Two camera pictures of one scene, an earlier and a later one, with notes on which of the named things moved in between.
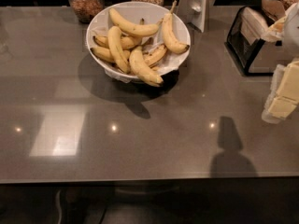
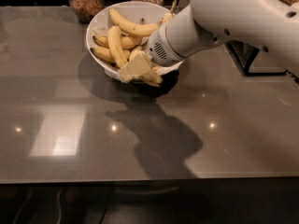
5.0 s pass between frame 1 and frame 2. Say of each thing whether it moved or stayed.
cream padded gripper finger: moved
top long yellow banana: stayed
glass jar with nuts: stayed
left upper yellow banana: stayed
